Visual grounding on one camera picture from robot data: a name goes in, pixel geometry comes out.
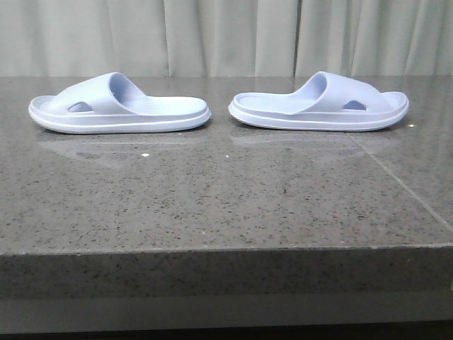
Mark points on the pale green curtain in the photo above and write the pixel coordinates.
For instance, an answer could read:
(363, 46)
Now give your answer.
(225, 38)

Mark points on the light blue slipper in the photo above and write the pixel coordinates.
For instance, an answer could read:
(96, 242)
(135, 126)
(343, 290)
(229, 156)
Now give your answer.
(326, 102)
(111, 103)

